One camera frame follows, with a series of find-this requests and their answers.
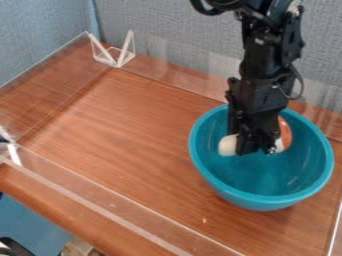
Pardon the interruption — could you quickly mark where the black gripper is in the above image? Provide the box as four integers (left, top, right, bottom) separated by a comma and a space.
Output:
226, 33, 300, 155

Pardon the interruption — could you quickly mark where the white mushroom with red cap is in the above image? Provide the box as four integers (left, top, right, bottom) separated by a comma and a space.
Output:
218, 117, 293, 156

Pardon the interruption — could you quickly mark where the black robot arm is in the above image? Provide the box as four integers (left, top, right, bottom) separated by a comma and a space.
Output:
190, 0, 305, 156

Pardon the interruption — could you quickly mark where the blue plastic bowl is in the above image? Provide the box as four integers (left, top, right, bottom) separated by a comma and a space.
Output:
189, 105, 334, 211

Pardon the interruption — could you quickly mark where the clear acrylic back barrier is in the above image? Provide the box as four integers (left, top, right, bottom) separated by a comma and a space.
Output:
98, 32, 342, 142

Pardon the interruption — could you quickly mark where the clear acrylic barrier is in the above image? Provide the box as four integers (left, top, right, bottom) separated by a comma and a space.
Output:
98, 32, 342, 142
0, 127, 245, 256

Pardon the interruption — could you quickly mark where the clear acrylic front barrier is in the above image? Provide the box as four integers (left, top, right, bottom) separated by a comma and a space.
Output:
0, 127, 245, 256

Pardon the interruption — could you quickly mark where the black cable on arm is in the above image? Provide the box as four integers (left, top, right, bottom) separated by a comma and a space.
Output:
274, 64, 306, 101

